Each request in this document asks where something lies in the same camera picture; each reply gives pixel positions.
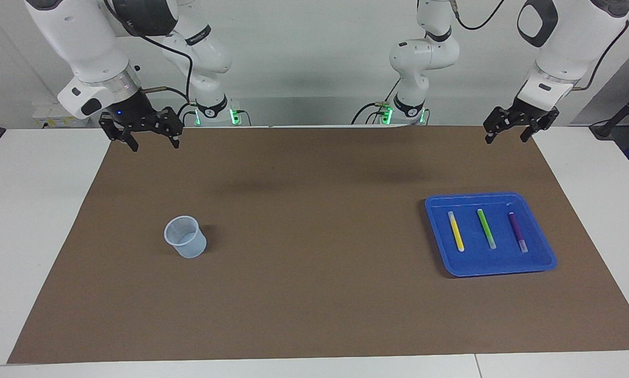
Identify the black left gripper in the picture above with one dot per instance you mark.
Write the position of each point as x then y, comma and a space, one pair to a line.
524, 115

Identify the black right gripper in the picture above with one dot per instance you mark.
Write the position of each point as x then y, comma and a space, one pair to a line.
136, 115

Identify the green pen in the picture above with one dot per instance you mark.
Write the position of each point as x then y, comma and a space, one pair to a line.
486, 228

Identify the purple pen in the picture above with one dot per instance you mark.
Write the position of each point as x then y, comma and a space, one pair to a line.
517, 232

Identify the yellow pen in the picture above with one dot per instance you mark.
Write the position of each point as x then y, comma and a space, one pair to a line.
456, 231

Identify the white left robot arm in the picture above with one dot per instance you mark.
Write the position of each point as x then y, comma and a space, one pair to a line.
561, 47

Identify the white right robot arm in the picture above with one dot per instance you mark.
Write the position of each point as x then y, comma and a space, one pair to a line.
78, 37

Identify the blue plastic tray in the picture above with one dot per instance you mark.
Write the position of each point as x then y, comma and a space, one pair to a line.
503, 262

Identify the white power strip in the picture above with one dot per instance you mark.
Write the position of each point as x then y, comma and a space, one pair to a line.
44, 119

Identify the clear plastic cup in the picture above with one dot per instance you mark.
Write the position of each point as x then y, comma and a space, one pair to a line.
191, 249

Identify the brown table mat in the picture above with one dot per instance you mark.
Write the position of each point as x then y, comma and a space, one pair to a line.
314, 289

